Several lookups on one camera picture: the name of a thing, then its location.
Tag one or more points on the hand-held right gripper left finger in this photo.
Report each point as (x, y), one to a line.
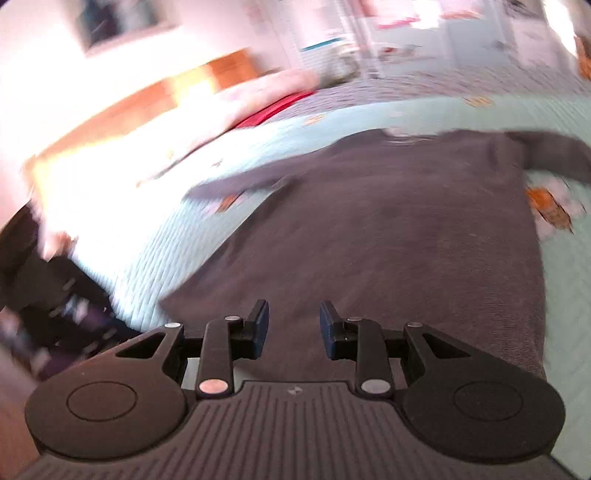
(262, 325)

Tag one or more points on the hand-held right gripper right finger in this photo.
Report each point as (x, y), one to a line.
(327, 330)

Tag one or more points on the grey knitted sweater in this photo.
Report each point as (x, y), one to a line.
(369, 221)

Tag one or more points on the wooden headboard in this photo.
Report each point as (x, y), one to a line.
(138, 99)

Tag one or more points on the red cloth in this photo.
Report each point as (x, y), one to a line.
(272, 110)

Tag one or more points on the pink rolled quilt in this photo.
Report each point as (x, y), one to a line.
(258, 92)

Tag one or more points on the mint quilted bee blanket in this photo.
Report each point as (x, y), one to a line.
(568, 323)

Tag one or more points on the framed wedding photo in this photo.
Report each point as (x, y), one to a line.
(120, 23)

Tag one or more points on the white sliding-door wardrobe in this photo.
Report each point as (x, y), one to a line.
(461, 46)

